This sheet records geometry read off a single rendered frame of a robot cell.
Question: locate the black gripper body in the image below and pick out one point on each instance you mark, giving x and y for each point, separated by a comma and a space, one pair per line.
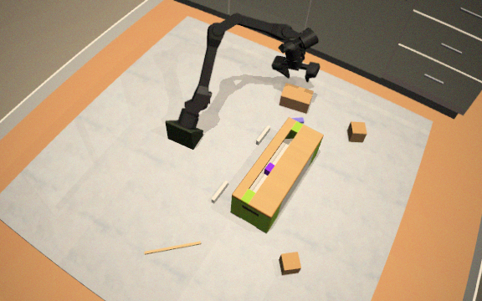
281, 62

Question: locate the thin orange bar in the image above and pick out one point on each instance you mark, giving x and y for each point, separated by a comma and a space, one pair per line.
173, 247

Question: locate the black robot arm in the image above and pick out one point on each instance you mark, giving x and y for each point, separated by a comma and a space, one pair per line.
189, 115

